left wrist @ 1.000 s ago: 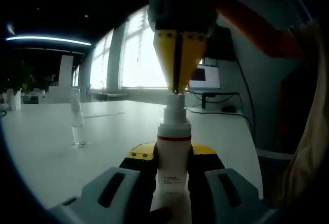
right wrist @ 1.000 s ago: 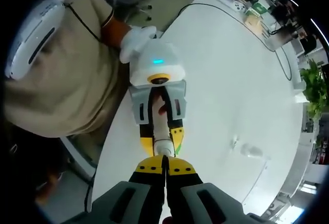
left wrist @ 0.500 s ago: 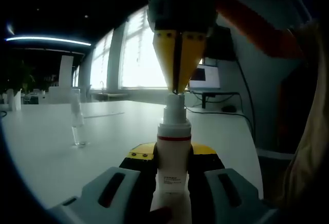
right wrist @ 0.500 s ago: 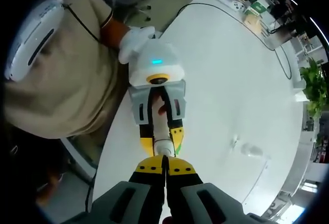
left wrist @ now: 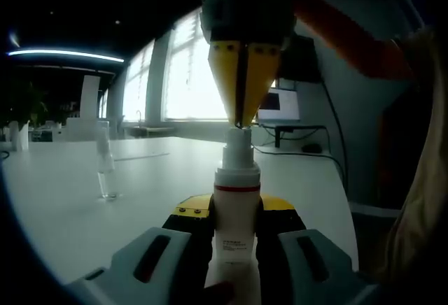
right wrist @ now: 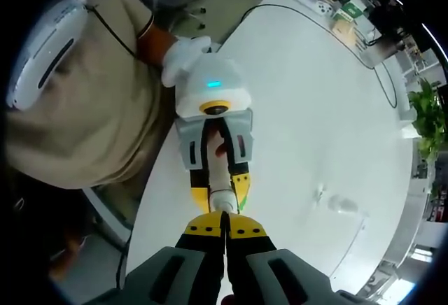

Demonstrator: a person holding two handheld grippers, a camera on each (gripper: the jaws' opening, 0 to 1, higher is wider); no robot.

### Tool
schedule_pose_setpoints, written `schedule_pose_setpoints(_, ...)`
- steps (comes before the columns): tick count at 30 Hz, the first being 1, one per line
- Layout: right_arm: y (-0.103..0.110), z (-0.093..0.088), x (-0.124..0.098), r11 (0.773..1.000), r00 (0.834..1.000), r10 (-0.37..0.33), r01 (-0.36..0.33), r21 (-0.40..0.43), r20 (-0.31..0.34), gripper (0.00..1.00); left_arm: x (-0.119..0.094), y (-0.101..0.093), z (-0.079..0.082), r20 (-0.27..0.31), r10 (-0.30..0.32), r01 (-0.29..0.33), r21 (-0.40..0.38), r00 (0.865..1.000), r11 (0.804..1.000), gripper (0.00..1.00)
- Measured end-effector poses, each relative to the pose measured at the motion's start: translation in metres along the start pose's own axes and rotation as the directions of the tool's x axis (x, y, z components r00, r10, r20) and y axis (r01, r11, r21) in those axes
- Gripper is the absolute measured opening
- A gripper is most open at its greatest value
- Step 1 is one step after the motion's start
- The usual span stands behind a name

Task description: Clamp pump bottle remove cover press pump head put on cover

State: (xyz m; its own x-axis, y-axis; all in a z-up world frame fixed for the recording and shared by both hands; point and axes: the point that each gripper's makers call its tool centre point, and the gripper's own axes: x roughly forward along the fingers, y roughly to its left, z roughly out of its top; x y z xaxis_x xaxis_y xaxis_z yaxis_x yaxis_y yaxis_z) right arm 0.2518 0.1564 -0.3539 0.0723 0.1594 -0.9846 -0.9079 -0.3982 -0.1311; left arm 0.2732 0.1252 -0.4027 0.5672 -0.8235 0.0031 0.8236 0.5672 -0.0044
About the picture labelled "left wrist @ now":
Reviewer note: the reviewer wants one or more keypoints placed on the wide window with blinds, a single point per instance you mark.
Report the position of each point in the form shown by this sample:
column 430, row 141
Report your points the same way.
column 196, row 84

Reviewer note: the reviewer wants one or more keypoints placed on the narrow window with blinds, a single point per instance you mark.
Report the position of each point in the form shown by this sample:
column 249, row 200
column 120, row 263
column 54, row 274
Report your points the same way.
column 138, row 88

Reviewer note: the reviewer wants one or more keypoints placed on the person's left hand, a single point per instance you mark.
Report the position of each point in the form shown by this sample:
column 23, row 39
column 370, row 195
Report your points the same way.
column 218, row 294

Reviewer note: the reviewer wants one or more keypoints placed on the black computer mouse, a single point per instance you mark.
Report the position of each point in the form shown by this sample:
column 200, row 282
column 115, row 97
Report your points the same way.
column 311, row 148

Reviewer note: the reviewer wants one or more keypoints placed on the curved metal faucet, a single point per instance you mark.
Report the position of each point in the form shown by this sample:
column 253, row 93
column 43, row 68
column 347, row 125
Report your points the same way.
column 138, row 114

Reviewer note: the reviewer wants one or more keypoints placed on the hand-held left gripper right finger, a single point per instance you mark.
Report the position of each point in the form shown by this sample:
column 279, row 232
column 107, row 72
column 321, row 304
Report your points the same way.
column 315, row 266

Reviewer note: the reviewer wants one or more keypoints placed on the black laptop stand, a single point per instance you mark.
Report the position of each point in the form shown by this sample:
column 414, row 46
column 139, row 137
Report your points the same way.
column 297, row 127

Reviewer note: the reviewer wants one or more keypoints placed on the potted green plant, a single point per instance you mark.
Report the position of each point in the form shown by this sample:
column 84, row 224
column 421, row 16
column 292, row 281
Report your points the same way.
column 19, row 137

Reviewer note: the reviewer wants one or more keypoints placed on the clear pump bottle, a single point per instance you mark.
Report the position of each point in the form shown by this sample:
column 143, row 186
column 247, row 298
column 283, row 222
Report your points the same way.
column 108, row 186

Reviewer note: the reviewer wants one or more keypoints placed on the clear plastic bottle cover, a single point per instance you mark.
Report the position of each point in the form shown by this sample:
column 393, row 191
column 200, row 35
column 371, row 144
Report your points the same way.
column 105, row 147

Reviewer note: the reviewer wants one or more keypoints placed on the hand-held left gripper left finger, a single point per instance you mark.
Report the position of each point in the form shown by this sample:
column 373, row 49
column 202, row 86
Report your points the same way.
column 122, row 277

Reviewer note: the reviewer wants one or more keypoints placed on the black wall monitor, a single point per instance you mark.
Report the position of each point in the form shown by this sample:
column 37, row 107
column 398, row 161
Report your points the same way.
column 301, row 60

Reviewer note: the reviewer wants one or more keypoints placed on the white pump bottle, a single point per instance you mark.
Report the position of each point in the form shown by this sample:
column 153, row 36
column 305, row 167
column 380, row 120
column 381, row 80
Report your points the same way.
column 236, row 214

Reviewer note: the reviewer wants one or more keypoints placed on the curved ceiling light strip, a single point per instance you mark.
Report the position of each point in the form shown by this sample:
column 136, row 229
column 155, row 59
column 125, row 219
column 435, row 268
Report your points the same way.
column 63, row 53

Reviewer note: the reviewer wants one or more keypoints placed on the white square pillar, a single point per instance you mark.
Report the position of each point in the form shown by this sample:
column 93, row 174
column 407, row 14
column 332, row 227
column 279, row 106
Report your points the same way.
column 90, row 97

